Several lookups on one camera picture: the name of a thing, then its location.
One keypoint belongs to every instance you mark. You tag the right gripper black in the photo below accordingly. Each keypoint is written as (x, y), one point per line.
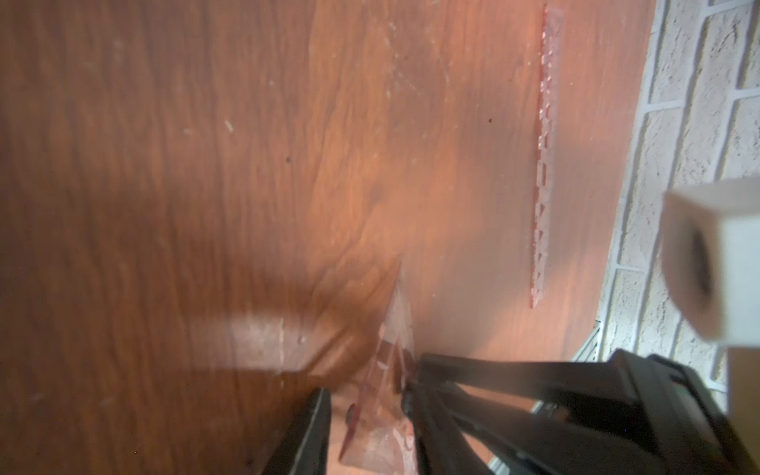
(662, 413)

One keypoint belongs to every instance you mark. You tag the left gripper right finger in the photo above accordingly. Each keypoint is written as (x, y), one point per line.
(440, 445)

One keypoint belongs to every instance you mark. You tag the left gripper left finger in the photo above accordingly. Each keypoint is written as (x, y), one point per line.
(304, 449)

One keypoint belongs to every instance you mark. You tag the pink long stencil ruler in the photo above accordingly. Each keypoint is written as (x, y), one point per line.
(550, 48)

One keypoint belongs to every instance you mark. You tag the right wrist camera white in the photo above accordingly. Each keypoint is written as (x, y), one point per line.
(710, 261)

